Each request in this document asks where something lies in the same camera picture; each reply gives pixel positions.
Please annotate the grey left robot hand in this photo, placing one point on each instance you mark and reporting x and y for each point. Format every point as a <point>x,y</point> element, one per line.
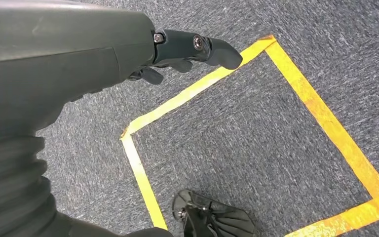
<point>52,55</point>

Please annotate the yellow floor tape square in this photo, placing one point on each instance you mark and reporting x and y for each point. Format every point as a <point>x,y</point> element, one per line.
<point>323,114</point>

